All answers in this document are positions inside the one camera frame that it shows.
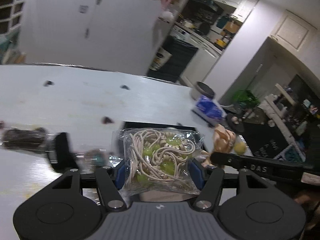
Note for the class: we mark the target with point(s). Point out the bag of tan cords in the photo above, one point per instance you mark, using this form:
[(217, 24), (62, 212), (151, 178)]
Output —
[(96, 157)]

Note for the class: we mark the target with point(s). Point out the white drawer cabinet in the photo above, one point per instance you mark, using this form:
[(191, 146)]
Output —
[(11, 15)]

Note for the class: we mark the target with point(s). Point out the yellow lemon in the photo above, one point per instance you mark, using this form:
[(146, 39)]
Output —
[(240, 148)]

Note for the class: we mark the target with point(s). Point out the white washing machine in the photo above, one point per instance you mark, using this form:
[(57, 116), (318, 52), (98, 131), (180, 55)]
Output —
[(179, 33)]

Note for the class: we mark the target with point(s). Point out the dark fabric chair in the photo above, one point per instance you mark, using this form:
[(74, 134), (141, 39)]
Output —
[(180, 54)]

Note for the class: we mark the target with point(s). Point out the glass jar black lid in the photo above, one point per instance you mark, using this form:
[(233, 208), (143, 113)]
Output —
[(235, 123)]

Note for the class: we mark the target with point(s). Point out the peach satin scrunchie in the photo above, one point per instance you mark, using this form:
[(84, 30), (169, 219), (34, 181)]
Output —
[(223, 142)]

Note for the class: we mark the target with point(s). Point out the grey round tin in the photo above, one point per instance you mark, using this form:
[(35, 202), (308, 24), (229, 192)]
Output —
[(200, 89)]

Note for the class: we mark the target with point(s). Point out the black open storage box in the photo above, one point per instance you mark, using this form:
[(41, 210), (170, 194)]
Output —
[(162, 159)]

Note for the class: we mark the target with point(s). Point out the black velvet scrunchie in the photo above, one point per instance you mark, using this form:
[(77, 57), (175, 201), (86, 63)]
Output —
[(59, 155)]

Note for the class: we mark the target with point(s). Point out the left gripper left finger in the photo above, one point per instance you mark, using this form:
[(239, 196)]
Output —
[(109, 181)]

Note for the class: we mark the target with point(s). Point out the blue tissue pack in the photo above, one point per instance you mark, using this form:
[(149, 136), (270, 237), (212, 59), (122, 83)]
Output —
[(208, 110)]

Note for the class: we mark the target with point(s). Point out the bag of black cords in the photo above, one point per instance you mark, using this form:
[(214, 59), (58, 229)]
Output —
[(25, 139)]

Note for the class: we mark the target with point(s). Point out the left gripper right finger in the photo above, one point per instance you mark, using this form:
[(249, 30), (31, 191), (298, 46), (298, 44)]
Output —
[(209, 182)]

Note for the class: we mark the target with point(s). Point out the white tote bag cartoon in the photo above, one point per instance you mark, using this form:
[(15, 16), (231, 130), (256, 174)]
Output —
[(161, 58)]

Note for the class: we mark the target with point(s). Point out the black letter board sign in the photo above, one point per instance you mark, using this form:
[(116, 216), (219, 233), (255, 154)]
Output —
[(268, 142)]

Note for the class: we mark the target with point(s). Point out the green plant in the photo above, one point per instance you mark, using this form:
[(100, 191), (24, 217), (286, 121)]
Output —
[(245, 99)]

